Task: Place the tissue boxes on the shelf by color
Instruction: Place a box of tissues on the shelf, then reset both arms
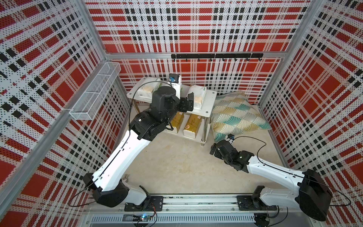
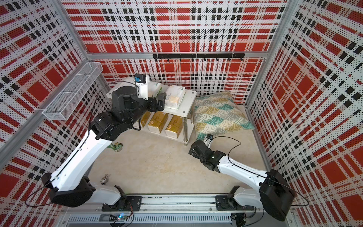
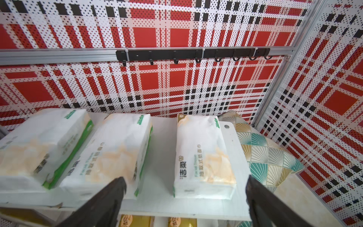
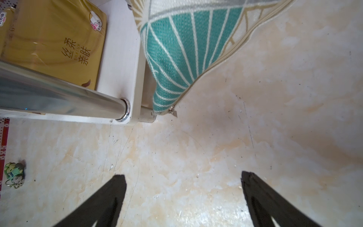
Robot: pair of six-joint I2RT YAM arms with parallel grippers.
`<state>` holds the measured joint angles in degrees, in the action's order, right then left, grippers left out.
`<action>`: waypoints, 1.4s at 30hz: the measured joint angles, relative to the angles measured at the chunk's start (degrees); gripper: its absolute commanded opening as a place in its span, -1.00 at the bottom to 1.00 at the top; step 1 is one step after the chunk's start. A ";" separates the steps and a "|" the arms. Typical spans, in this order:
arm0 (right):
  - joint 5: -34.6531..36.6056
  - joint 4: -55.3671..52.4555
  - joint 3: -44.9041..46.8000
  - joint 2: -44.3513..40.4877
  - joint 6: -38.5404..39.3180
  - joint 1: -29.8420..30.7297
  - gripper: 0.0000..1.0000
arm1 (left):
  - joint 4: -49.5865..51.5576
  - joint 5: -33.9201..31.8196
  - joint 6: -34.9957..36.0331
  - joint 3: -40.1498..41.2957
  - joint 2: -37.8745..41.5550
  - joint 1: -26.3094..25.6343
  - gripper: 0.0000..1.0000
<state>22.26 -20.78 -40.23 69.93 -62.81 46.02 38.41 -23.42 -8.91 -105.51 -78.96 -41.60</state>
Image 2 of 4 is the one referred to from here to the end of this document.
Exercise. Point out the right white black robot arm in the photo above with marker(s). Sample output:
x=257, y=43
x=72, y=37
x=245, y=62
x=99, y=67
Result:
x=273, y=193

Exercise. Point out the green circuit board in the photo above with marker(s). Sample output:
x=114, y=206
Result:
x=118, y=218

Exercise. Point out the white wire mesh basket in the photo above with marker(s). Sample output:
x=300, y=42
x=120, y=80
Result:
x=66, y=101

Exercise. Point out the green figure keychain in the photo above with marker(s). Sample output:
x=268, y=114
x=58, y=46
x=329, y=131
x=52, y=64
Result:
x=116, y=147

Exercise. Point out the black wall hook rail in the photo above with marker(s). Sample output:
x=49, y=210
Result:
x=199, y=56

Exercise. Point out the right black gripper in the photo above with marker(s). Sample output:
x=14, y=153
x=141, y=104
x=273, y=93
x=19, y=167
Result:
x=194, y=154

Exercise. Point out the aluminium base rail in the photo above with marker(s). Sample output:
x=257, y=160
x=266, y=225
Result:
x=153, y=209

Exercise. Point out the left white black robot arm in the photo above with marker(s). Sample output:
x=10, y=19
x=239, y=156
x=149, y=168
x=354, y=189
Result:
x=68, y=185

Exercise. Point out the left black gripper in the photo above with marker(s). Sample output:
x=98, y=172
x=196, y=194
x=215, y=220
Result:
x=160, y=102

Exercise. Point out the white two-tier shelf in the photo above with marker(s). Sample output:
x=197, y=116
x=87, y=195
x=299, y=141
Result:
x=185, y=110

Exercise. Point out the green gold patterned cushion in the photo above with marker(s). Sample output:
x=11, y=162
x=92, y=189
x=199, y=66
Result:
x=217, y=114

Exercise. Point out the gold tissue pack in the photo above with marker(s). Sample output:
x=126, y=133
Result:
x=157, y=122
x=175, y=127
x=144, y=119

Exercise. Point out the small blue sensor module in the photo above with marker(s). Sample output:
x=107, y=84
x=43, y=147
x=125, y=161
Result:
x=104, y=179

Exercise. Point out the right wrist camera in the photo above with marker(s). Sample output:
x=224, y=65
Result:
x=209, y=137

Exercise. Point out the white tissue pack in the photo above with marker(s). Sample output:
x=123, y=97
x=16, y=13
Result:
x=128, y=81
x=154, y=88
x=174, y=96

